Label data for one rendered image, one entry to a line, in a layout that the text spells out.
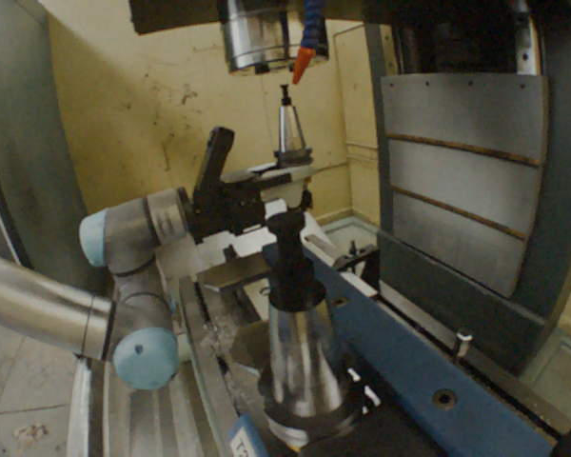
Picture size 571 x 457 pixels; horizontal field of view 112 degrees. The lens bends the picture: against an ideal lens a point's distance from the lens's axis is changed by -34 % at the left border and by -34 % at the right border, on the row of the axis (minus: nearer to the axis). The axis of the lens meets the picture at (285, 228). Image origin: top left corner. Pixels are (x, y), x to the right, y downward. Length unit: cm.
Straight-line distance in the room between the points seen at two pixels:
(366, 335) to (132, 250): 32
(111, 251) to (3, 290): 16
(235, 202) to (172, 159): 105
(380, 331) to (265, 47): 34
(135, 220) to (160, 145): 104
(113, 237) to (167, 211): 8
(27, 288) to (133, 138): 116
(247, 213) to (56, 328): 30
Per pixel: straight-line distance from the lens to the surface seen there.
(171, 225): 40
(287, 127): 45
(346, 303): 22
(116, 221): 41
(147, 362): 33
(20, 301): 34
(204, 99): 145
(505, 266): 77
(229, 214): 42
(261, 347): 21
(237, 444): 49
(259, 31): 40
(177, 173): 145
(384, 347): 19
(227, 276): 29
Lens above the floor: 137
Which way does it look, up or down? 25 degrees down
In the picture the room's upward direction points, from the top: 9 degrees counter-clockwise
